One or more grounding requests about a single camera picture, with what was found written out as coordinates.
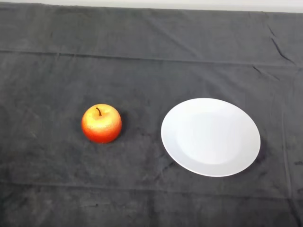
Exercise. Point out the red yellow apple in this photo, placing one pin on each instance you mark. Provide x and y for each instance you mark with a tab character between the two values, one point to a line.
101	125

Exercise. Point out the white round plate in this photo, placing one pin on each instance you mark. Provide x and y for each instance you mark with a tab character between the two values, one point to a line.
210	137

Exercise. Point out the black table cloth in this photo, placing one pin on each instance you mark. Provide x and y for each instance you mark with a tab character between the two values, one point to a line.
142	59

